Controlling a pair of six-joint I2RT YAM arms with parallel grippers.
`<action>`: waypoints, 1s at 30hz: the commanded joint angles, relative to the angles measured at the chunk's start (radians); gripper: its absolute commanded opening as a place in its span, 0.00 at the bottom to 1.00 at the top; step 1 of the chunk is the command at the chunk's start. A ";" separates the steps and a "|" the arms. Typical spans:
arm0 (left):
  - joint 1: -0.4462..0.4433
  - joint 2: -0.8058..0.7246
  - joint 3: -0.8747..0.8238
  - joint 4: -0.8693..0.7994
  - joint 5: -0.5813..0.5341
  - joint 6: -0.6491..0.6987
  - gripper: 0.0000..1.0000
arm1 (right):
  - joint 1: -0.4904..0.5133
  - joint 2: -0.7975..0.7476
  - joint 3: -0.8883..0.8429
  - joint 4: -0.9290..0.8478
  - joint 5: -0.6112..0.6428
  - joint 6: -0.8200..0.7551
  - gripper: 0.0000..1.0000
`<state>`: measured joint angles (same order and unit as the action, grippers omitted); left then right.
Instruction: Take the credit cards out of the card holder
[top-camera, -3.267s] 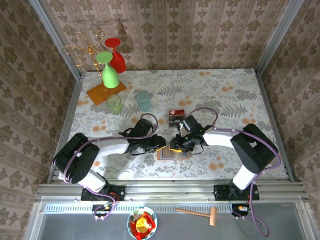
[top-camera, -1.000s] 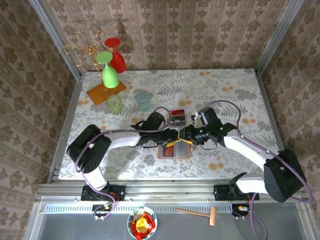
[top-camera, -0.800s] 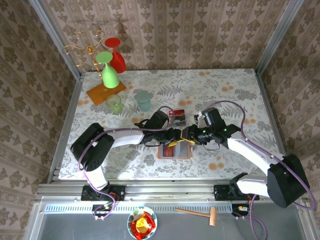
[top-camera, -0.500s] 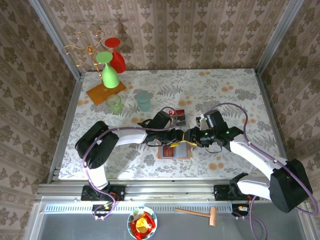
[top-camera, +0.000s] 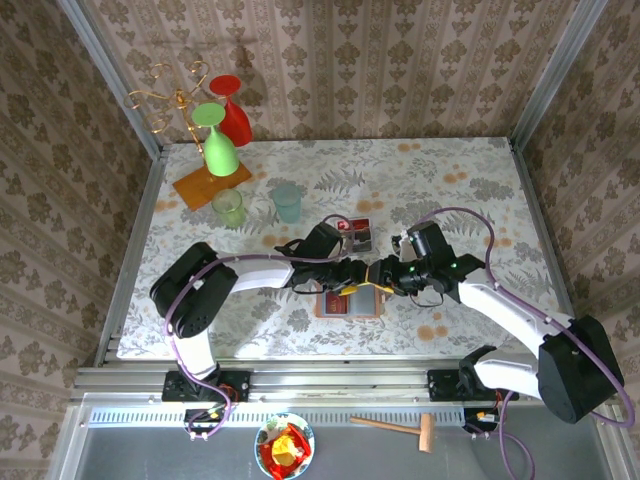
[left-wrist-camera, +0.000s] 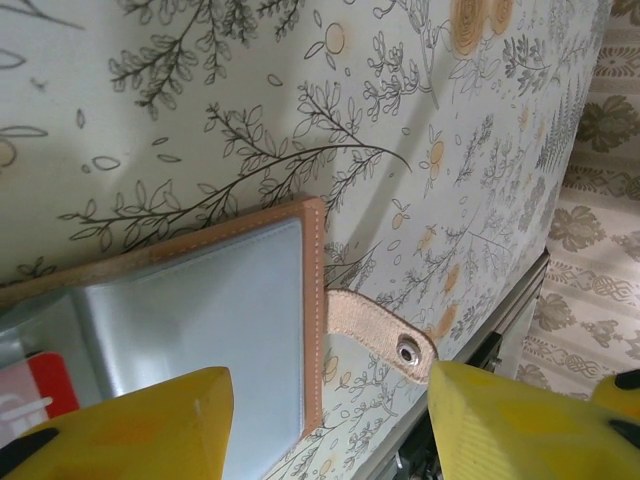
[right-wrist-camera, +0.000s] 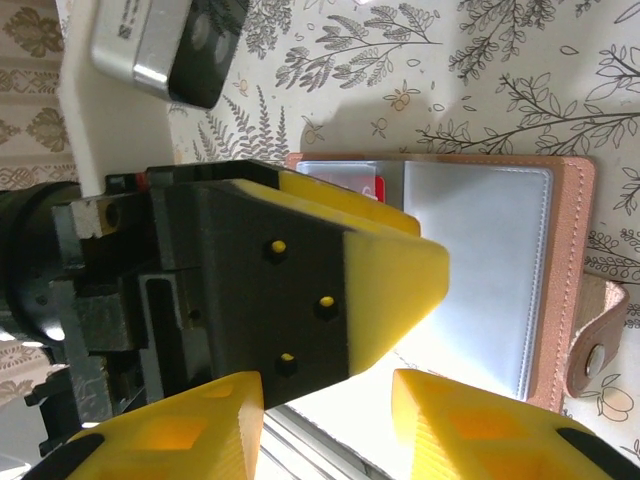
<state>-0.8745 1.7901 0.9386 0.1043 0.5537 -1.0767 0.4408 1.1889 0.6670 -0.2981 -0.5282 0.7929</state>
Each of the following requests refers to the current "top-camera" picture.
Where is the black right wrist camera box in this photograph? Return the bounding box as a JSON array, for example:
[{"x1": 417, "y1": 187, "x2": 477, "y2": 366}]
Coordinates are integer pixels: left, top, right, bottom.
[{"x1": 392, "y1": 221, "x2": 454, "y2": 262}]

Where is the brown leather card holder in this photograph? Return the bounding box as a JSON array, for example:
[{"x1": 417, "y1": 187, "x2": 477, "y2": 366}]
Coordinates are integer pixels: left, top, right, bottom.
[{"x1": 314, "y1": 285, "x2": 387, "y2": 321}]

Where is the red wrapper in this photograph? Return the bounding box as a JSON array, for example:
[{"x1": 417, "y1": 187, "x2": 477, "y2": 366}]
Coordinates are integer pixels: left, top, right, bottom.
[{"x1": 259, "y1": 423, "x2": 312, "y2": 476}]

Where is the yellow crumpled paper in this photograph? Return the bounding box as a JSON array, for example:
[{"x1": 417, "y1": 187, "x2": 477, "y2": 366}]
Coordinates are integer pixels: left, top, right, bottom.
[{"x1": 271, "y1": 433, "x2": 296, "y2": 464}]

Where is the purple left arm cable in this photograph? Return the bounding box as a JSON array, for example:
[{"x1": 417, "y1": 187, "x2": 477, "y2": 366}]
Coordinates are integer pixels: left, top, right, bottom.
[{"x1": 164, "y1": 214, "x2": 355, "y2": 441}]

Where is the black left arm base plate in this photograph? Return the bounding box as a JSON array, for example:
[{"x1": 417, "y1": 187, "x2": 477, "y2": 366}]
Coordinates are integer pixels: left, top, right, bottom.
[{"x1": 161, "y1": 369, "x2": 252, "y2": 404}]

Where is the green plastic wine glass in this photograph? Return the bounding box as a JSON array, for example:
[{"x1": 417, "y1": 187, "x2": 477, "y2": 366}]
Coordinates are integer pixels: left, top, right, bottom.
[{"x1": 191, "y1": 102, "x2": 241, "y2": 178}]

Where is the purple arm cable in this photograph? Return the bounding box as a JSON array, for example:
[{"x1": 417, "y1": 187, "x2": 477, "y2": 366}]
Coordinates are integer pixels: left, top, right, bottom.
[
  {"x1": 422, "y1": 207, "x2": 636, "y2": 480},
  {"x1": 164, "y1": 214, "x2": 355, "y2": 441}
]

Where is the black connector box with wires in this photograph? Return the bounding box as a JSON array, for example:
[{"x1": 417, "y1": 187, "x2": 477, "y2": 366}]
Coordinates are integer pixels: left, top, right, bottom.
[
  {"x1": 183, "y1": 407, "x2": 234, "y2": 436},
  {"x1": 462, "y1": 407, "x2": 504, "y2": 435}
]

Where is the floral fern print tablecloth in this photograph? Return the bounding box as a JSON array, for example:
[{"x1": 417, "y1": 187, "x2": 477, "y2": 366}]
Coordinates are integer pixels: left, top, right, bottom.
[{"x1": 117, "y1": 137, "x2": 576, "y2": 360}]

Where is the aluminium extrusion frame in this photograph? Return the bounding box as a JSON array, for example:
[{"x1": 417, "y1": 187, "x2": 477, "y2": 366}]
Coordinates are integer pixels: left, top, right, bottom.
[{"x1": 55, "y1": 0, "x2": 621, "y2": 406}]

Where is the red plastic wine glass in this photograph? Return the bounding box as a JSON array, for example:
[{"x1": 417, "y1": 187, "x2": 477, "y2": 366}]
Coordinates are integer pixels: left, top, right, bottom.
[{"x1": 208, "y1": 74, "x2": 254, "y2": 148}]

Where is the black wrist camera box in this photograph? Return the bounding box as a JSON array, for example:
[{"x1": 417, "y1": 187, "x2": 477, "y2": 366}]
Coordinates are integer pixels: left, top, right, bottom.
[
  {"x1": 392, "y1": 221, "x2": 454, "y2": 262},
  {"x1": 302, "y1": 222, "x2": 347, "y2": 262}
]

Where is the blue textured tumbler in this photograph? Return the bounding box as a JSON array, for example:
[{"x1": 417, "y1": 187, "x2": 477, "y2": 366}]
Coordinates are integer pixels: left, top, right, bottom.
[{"x1": 271, "y1": 182, "x2": 303, "y2": 224}]

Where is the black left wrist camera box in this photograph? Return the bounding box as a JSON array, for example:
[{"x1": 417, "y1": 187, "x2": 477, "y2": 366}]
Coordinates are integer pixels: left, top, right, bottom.
[{"x1": 302, "y1": 222, "x2": 347, "y2": 262}]

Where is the grey metal shelf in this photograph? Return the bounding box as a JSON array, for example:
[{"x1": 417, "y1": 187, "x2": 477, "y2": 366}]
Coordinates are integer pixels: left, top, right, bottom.
[{"x1": 47, "y1": 392, "x2": 640, "y2": 480}]

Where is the wooden mallet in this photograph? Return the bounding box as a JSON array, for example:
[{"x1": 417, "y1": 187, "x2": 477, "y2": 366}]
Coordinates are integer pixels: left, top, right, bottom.
[{"x1": 348, "y1": 412, "x2": 436, "y2": 454}]

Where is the patterned ceramic bowl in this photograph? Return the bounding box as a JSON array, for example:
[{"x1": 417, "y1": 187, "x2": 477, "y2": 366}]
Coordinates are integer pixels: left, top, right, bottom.
[{"x1": 254, "y1": 412, "x2": 316, "y2": 480}]

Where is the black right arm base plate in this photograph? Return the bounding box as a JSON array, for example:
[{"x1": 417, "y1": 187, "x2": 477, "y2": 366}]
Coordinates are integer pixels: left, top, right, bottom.
[{"x1": 426, "y1": 368, "x2": 520, "y2": 403}]

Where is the green glass tumbler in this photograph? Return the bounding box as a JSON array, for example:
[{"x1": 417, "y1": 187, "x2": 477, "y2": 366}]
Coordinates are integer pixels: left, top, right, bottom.
[{"x1": 210, "y1": 188, "x2": 248, "y2": 230}]

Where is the gold wire rack, wooden base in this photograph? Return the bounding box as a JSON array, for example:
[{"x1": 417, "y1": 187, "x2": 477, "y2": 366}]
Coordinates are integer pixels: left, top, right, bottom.
[{"x1": 123, "y1": 60, "x2": 254, "y2": 212}]

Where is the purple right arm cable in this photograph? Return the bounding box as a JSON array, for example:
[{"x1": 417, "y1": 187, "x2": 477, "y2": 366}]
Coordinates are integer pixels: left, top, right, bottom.
[{"x1": 422, "y1": 207, "x2": 636, "y2": 480}]

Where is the dark red credit card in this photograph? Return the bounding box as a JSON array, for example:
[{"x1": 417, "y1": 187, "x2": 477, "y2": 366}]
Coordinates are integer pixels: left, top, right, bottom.
[{"x1": 323, "y1": 291, "x2": 353, "y2": 315}]

